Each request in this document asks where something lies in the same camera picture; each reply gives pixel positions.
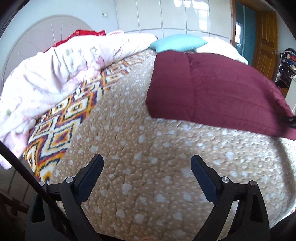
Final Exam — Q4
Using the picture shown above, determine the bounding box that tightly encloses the glossy white wardrobe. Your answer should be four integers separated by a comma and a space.
115, 0, 233, 42

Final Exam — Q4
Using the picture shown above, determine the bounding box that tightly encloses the wooden door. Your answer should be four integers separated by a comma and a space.
252, 11, 278, 80

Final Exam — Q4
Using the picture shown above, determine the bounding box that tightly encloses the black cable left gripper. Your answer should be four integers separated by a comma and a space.
0, 141, 47, 197

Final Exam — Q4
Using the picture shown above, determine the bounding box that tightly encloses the red cloth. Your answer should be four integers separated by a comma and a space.
45, 31, 108, 55

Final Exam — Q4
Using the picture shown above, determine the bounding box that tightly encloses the white shelving unit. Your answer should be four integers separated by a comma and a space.
275, 48, 295, 114

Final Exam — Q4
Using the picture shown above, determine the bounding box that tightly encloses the white pillow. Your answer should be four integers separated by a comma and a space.
195, 36, 248, 65

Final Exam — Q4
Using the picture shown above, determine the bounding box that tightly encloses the maroon quilted coat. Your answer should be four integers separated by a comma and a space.
145, 50, 295, 140

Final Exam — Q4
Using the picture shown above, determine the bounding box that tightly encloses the colourful diamond-patterned blanket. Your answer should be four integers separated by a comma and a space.
23, 50, 153, 182

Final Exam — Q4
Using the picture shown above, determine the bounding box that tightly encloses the pink white floral duvet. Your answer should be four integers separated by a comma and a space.
1, 31, 157, 158

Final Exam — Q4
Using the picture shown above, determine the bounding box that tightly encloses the teal pillow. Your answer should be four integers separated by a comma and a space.
149, 34, 208, 53

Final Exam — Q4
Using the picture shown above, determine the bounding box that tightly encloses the round white headboard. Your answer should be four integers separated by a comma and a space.
1, 15, 92, 89

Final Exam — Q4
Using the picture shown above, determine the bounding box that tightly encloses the beige heart-patterned bedspread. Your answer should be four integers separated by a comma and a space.
51, 51, 295, 240

